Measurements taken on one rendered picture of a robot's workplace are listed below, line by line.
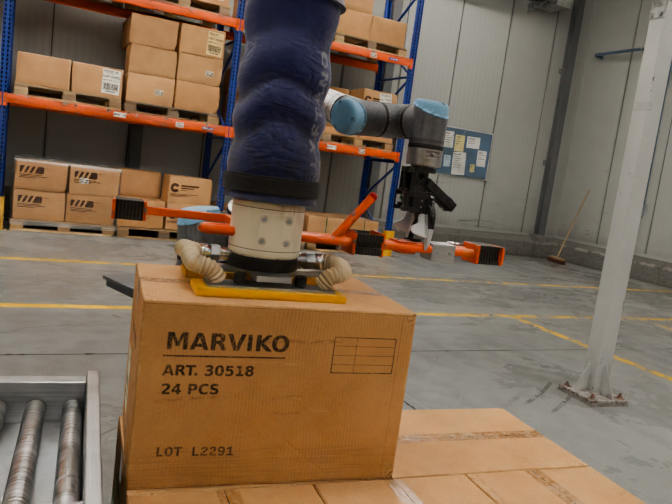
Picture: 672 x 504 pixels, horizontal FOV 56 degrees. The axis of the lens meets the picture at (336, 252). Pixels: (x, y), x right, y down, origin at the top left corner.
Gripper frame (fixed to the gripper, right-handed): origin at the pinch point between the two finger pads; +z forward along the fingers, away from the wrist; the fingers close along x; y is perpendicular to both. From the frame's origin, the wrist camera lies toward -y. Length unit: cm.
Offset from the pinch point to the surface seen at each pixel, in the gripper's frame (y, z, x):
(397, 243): 8.2, -0.3, 4.2
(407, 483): 7, 53, 24
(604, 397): -231, 104, -154
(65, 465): 81, 53, 10
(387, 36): -302, -219, -751
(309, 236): 31.6, -0.1, 4.4
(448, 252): -6.5, 0.8, 4.7
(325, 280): 29.2, 8.7, 12.9
